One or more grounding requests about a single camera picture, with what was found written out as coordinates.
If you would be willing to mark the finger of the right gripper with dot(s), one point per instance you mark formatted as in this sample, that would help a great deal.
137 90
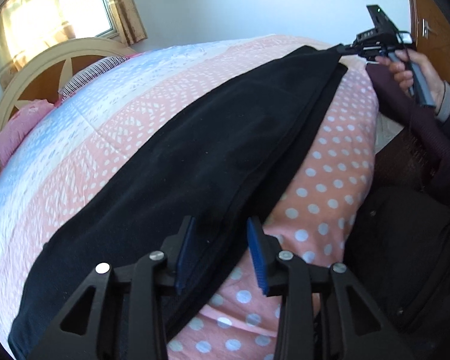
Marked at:
348 49

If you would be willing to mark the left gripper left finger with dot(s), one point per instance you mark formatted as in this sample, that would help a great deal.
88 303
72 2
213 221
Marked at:
88 325

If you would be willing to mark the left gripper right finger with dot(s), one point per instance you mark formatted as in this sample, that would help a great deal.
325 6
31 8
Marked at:
325 312

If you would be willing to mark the black pants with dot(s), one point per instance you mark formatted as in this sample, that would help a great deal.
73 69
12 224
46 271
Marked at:
227 157

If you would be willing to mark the pink blue dotted bedspread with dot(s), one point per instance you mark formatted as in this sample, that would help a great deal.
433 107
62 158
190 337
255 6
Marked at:
78 147

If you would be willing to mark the pink pillow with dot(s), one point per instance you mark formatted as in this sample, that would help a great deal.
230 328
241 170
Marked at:
20 125

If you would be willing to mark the striped pillow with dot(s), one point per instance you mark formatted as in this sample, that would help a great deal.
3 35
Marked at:
90 73

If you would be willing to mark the yellow patterned curtain right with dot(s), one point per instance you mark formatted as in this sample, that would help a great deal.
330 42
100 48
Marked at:
127 20

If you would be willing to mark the yellow patterned curtain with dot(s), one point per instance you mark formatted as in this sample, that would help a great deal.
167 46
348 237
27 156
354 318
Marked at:
27 28
127 20

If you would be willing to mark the cream wooden headboard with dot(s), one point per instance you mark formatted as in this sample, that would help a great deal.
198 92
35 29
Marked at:
49 71

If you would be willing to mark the window behind headboard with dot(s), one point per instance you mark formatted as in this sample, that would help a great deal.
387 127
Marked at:
89 18

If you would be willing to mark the yellow patterned curtain left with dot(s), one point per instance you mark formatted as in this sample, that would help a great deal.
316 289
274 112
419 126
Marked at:
27 28

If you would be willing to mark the wooden door with handle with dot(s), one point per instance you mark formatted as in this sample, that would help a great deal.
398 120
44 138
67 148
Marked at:
431 32

